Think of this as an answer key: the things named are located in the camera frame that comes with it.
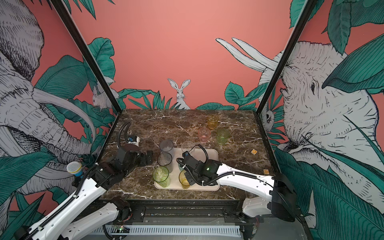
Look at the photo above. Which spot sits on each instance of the dark smoky transparent tumbler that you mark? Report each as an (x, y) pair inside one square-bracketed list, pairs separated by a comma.
[(165, 160)]

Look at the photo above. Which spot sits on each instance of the pink faceted short tumbler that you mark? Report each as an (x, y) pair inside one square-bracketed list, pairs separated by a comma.
[(204, 134)]

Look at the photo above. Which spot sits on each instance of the black right frame post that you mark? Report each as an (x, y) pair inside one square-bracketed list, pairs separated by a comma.
[(297, 31)]

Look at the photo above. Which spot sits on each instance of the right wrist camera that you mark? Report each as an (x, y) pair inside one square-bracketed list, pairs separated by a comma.
[(188, 161)]

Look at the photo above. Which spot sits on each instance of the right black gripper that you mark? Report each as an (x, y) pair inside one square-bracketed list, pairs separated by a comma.
[(188, 176)]

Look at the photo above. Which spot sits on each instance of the amber faceted tumbler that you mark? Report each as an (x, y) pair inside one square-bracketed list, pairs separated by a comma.
[(212, 121)]

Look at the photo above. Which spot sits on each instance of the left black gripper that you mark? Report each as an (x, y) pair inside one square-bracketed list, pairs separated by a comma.
[(144, 161)]

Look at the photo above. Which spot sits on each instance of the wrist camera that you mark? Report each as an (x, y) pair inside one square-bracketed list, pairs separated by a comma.
[(188, 161), (131, 139)]

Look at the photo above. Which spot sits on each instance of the light green faceted tumbler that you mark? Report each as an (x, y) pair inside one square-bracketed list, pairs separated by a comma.
[(161, 176)]

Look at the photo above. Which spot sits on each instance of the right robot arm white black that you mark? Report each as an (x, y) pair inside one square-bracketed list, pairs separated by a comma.
[(276, 195)]

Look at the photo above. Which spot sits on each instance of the beige plastic tray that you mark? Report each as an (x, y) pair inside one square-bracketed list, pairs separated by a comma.
[(174, 175)]

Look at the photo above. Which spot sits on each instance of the black front frame rail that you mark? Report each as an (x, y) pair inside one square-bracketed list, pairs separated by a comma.
[(229, 210)]

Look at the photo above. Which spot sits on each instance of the yellow tall tumbler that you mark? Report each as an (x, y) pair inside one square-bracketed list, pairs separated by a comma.
[(183, 180)]

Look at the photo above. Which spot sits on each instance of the black frame post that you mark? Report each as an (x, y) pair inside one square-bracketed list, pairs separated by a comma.
[(84, 49), (297, 31)]

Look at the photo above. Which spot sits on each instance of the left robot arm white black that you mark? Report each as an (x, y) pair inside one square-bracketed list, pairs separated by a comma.
[(61, 223)]

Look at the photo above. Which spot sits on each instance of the green short tumbler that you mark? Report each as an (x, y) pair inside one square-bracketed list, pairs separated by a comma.
[(222, 136)]

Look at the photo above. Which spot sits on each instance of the white ribbed vent strip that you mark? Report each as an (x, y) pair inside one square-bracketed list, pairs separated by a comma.
[(163, 230)]

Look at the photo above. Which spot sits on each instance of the blue-grey transparent tumbler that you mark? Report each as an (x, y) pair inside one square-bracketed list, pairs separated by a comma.
[(167, 146)]

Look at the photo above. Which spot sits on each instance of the black left frame post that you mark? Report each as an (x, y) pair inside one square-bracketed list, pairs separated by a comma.
[(84, 49)]

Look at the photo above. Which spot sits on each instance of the clear pink tall tumbler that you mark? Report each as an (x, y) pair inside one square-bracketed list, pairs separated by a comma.
[(188, 147)]

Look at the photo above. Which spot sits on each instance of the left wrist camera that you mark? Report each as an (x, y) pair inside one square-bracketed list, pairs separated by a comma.
[(131, 139)]

